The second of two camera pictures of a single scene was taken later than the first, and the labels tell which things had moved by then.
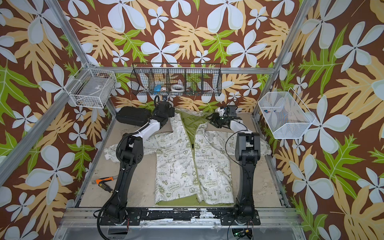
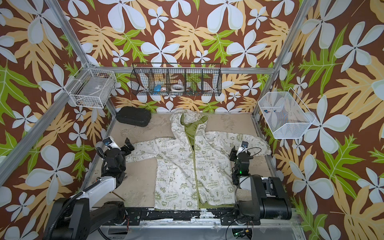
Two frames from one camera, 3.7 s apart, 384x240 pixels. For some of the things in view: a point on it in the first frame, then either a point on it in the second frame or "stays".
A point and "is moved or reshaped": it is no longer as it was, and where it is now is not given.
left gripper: [171, 111] -> [127, 151]
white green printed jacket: [192, 161] is moved or reshaped
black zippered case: [133, 115] stays
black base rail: [237, 217] stays
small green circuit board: [240, 234] stays
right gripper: [214, 118] -> [233, 154]
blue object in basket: [157, 88] stays
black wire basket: [176, 79] stays
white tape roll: [177, 87] stays
